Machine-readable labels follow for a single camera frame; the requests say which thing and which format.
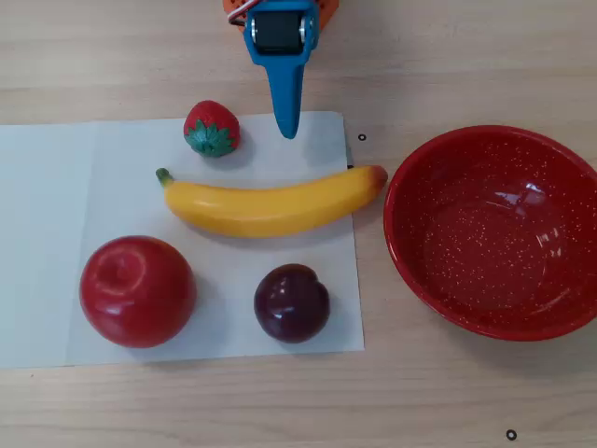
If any red toy strawberry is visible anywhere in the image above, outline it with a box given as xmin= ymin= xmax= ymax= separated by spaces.
xmin=182 ymin=99 xmax=242 ymax=159

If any red toy apple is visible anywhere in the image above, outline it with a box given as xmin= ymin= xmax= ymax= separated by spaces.
xmin=78 ymin=235 xmax=198 ymax=349

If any dark purple toy plum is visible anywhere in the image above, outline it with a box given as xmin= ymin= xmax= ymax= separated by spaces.
xmin=253 ymin=263 xmax=332 ymax=344

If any red speckled bowl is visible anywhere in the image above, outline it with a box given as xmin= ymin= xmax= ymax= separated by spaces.
xmin=382 ymin=124 xmax=597 ymax=343

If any white red servo cable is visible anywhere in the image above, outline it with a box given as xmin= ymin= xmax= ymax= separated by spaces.
xmin=226 ymin=0 xmax=257 ymax=25

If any white paper sheet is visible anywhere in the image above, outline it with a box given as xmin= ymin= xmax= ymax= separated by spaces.
xmin=0 ymin=110 xmax=366 ymax=371

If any yellow toy banana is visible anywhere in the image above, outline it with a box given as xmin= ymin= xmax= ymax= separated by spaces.
xmin=155 ymin=164 xmax=390 ymax=240

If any blue gripper body black motor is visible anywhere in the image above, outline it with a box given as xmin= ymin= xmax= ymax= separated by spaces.
xmin=249 ymin=0 xmax=319 ymax=55

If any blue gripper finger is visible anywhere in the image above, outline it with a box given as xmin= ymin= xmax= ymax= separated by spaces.
xmin=243 ymin=7 xmax=322 ymax=141

